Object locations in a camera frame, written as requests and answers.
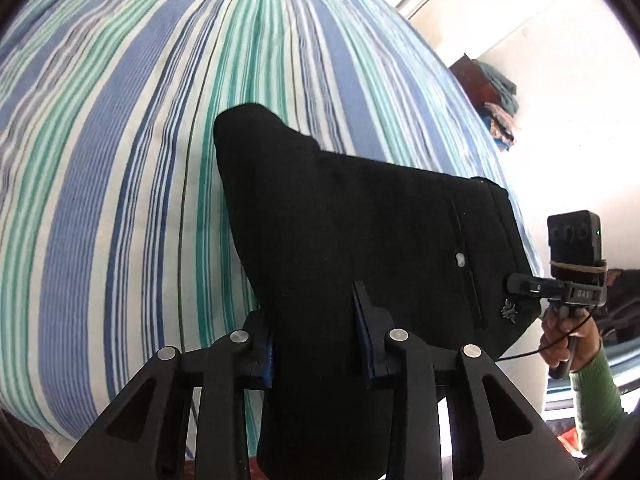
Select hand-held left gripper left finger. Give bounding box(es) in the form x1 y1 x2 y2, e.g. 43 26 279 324
52 310 275 480

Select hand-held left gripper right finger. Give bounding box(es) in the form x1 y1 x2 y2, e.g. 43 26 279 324
351 280 581 480

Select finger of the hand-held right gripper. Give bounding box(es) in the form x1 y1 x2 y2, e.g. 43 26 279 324
505 274 546 297

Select black pants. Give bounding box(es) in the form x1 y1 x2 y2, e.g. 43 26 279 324
212 102 543 480

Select person's right forearm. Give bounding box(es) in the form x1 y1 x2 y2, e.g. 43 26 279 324
572 345 628 456

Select person's right hand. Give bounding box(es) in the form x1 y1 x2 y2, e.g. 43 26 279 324
540 307 601 371

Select folded teal cloth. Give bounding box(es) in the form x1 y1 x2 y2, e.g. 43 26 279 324
472 60 518 113

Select striped bed sheet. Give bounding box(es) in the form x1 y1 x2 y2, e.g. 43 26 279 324
0 0 546 456

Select thin black cable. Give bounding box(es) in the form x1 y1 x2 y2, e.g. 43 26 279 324
492 305 596 362

